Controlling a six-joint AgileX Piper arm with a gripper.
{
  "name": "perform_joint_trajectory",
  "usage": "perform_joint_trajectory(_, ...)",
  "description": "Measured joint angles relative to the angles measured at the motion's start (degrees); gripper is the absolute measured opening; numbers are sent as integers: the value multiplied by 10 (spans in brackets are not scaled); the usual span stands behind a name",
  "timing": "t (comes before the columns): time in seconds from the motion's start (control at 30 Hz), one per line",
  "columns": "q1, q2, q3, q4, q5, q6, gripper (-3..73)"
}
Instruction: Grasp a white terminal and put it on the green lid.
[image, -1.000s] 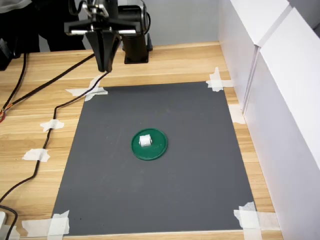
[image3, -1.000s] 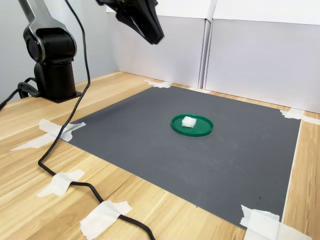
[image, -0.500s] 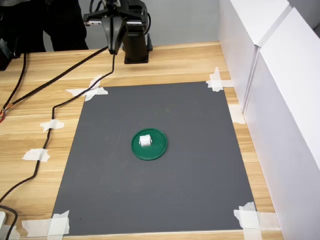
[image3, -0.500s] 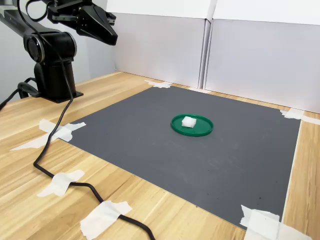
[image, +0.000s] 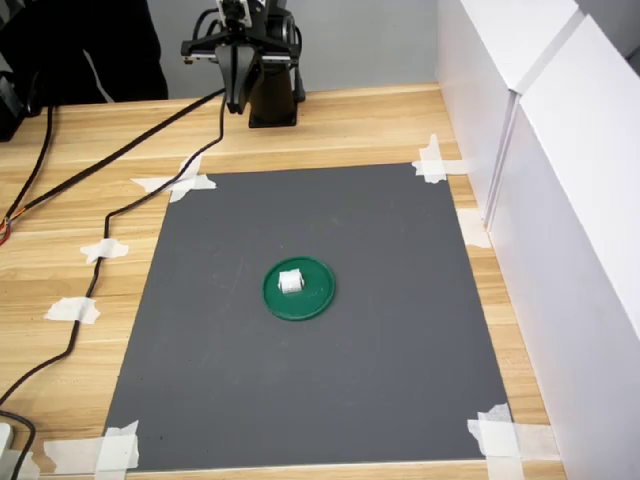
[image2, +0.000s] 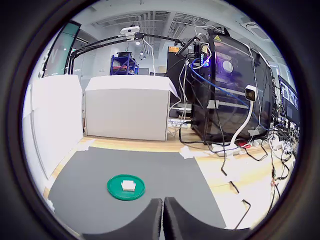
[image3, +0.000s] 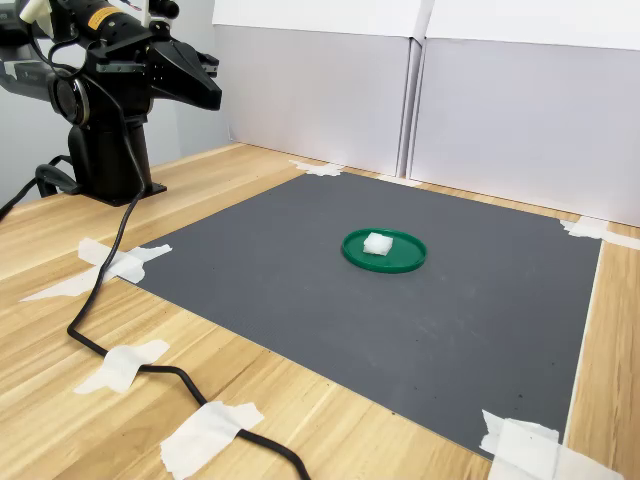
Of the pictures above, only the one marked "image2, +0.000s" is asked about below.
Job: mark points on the small white plastic terminal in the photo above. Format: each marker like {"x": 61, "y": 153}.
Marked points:
{"x": 128, "y": 185}

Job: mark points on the round green lid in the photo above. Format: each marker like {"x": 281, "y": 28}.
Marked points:
{"x": 115, "y": 192}

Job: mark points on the dark grey mat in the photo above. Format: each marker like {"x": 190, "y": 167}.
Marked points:
{"x": 162, "y": 175}

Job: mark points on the white masking tape piece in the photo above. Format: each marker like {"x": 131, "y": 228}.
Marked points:
{"x": 86, "y": 147}
{"x": 50, "y": 205}
{"x": 241, "y": 196}
{"x": 229, "y": 178}
{"x": 188, "y": 153}

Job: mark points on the white power strip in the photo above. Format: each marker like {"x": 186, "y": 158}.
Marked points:
{"x": 225, "y": 150}
{"x": 180, "y": 123}

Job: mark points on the small red connector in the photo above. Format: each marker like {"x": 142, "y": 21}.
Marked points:
{"x": 243, "y": 144}

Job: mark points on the white foam board box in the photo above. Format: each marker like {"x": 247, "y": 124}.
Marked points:
{"x": 125, "y": 112}

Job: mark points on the black computer tower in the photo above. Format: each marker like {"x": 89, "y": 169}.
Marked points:
{"x": 232, "y": 105}

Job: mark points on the white partition panel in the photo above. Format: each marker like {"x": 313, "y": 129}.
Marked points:
{"x": 60, "y": 120}
{"x": 31, "y": 140}

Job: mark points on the blue storage shelf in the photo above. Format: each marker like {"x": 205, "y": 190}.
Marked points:
{"x": 125, "y": 63}

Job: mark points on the black cabinet with orange label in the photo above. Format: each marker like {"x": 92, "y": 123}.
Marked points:
{"x": 172, "y": 62}

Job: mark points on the black computer monitor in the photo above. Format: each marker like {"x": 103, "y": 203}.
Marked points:
{"x": 290, "y": 100}

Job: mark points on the white webcam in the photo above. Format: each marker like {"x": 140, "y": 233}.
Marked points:
{"x": 129, "y": 31}

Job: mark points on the white gooseneck camera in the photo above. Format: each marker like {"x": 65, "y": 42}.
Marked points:
{"x": 250, "y": 93}

